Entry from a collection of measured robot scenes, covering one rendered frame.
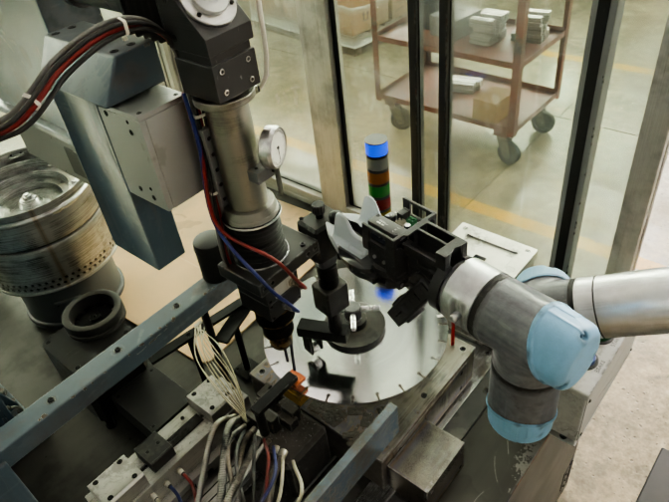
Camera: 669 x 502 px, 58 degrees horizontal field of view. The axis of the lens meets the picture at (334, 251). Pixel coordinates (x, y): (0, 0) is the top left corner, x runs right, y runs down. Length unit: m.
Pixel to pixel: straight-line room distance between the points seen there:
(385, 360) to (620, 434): 1.27
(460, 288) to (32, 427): 0.65
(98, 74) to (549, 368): 0.55
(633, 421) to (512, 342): 1.63
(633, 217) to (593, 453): 1.06
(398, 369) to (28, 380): 0.85
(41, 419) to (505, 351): 0.67
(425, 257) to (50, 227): 0.90
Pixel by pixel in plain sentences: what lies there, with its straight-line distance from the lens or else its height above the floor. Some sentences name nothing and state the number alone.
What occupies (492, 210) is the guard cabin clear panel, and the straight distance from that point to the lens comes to 1.39.
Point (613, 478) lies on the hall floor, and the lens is 2.10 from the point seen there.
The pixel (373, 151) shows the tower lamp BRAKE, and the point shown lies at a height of 1.14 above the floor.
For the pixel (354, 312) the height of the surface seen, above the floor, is 1.00.
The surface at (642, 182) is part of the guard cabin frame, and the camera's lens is 1.20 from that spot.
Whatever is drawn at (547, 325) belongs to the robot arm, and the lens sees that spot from 0.61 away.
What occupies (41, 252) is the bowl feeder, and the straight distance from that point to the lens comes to 1.41.
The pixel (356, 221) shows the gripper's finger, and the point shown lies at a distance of 0.81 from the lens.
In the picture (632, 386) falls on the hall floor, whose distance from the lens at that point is 2.33.
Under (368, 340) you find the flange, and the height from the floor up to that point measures 0.96.
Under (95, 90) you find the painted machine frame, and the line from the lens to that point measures 0.73.
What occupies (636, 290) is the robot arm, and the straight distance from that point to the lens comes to 0.75.
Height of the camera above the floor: 1.75
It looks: 39 degrees down
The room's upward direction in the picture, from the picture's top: 8 degrees counter-clockwise
